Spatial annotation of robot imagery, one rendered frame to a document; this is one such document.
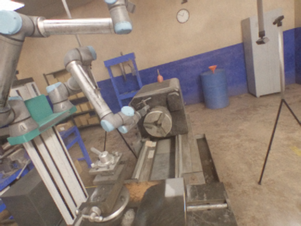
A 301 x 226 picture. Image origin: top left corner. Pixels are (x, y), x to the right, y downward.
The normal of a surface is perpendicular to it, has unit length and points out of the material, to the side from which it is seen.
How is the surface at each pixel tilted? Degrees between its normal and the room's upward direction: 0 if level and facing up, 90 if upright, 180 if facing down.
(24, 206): 90
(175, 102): 90
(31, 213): 90
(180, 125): 90
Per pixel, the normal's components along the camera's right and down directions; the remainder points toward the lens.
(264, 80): -0.16, 0.33
